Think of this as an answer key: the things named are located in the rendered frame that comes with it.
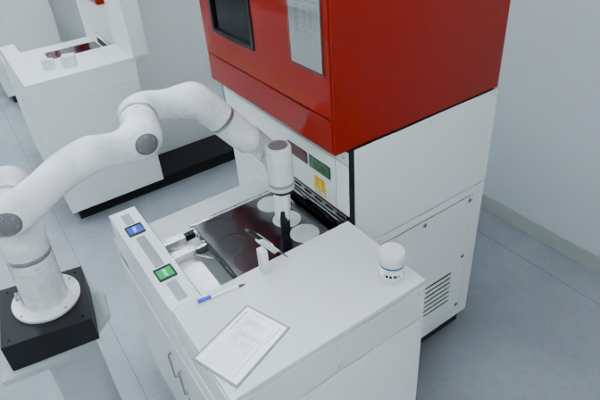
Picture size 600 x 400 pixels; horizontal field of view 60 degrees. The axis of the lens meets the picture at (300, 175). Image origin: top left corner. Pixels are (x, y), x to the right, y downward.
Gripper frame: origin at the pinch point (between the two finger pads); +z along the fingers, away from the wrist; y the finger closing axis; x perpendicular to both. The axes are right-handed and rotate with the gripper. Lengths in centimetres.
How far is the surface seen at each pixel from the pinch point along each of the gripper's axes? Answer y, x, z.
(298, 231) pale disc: 1.2, 4.3, 2.0
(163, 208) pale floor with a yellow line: -139, -94, 92
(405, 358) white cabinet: 36, 36, 25
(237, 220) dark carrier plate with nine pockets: -6.3, -17.7, 2.1
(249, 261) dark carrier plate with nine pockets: 14.8, -11.1, 2.1
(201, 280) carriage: 20.9, -26.0, 4.0
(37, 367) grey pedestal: 47, -69, 10
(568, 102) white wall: -94, 133, 6
